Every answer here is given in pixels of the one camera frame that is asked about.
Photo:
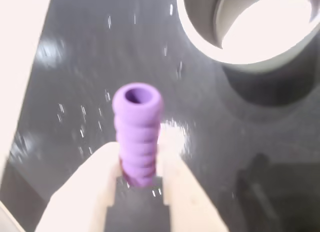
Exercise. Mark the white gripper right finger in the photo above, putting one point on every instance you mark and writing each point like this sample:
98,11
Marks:
187,199

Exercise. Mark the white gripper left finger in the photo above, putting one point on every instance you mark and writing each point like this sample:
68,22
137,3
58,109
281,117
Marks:
85,192

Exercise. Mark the purple ribbed pen grip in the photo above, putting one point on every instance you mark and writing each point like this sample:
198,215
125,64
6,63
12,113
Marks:
137,137

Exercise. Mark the white round cup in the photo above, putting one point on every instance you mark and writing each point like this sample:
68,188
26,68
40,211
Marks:
200,24

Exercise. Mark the dark grey table mat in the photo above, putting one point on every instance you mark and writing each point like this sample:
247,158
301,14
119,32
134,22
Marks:
82,74

